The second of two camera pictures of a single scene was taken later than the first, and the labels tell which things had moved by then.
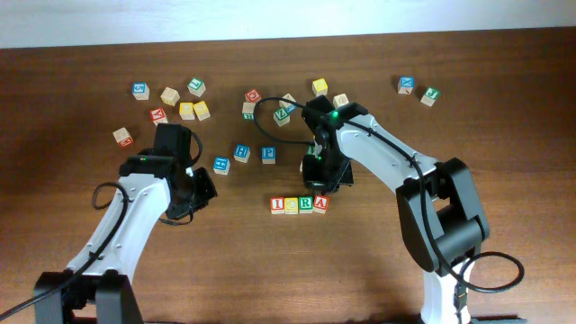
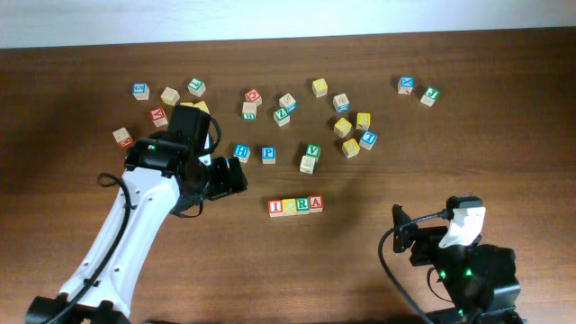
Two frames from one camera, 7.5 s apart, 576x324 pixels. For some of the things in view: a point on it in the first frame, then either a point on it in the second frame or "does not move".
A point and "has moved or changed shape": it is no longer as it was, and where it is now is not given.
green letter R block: (306, 204) does not move
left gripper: (207, 192) to (225, 184)
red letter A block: (320, 203) has moved or changed shape
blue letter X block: (406, 85) does not move
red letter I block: (277, 205) does not move
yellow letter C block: (291, 206) does not move
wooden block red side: (122, 137) does not move
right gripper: (311, 179) to (429, 238)
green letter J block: (429, 97) does not move
